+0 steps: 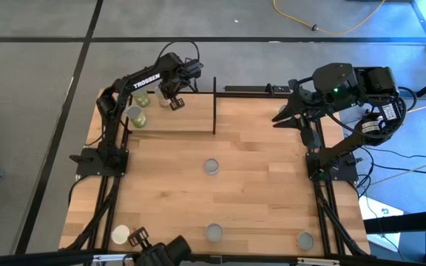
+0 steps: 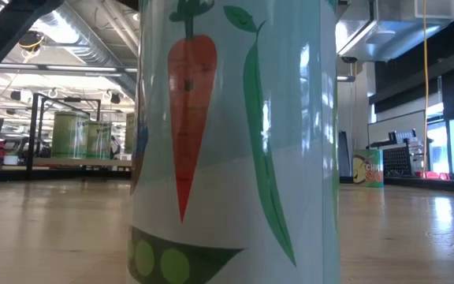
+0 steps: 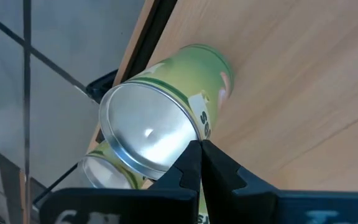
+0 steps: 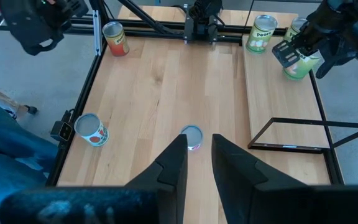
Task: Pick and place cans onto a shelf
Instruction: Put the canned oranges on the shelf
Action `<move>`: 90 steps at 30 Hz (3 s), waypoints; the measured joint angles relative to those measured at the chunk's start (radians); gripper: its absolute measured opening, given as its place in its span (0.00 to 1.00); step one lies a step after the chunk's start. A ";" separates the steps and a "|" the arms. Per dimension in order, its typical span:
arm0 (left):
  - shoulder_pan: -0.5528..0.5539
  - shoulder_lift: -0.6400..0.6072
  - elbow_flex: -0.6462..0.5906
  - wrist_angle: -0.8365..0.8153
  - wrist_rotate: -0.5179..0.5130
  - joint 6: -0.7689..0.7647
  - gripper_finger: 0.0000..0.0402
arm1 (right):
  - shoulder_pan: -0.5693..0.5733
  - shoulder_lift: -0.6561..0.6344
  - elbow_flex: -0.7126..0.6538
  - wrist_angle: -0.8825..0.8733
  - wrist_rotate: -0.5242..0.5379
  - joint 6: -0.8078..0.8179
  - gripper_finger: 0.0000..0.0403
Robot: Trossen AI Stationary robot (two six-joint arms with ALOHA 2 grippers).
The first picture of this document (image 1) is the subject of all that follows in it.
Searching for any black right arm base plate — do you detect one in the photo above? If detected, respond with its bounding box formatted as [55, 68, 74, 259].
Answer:
[306, 151, 359, 183]

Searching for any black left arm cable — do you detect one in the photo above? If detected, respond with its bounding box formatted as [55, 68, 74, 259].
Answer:
[153, 39, 201, 71]

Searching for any orange peaches can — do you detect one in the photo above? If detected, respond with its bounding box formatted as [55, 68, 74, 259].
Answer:
[110, 224, 131, 246]

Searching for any white floor sheet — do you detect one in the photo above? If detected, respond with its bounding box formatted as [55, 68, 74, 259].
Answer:
[359, 194, 405, 253]

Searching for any black metal beam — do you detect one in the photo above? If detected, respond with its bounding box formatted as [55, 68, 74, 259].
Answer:
[363, 208, 426, 234]

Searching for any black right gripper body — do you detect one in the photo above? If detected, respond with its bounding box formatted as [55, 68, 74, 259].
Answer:
[288, 77, 325, 123]

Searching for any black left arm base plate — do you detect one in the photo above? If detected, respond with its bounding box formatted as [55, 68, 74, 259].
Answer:
[75, 147, 129, 177]

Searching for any white vegetable can with carrot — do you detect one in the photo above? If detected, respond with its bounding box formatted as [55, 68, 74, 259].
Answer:
[205, 222, 224, 243]

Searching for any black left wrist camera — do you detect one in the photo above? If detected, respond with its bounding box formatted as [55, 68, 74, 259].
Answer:
[183, 58, 203, 81]

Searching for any black aluminium rig frame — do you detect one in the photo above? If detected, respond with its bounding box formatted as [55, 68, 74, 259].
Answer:
[0, 83, 426, 266]

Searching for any yellow extension cable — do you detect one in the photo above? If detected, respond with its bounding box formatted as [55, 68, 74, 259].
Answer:
[273, 0, 387, 36]

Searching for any metal jar lid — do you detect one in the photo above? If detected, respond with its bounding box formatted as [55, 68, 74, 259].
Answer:
[203, 157, 220, 176]

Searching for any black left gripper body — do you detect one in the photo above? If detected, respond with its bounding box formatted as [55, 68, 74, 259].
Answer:
[160, 72, 190, 100]

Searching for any beige floor cable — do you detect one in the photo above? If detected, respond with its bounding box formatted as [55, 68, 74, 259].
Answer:
[368, 153, 426, 185]

